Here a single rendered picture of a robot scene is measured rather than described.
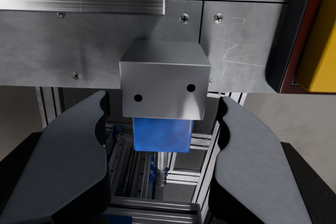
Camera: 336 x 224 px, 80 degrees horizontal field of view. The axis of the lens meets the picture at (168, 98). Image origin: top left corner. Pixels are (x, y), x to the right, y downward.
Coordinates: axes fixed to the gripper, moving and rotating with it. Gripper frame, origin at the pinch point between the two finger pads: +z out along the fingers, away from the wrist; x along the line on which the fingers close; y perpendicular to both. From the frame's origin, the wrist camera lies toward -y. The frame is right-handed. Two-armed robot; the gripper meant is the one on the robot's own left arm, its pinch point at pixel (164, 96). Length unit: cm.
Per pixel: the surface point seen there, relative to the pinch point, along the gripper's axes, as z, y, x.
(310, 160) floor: 85, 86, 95
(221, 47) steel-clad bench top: 4.6, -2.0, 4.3
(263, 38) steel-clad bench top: 4.7, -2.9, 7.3
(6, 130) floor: 85, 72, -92
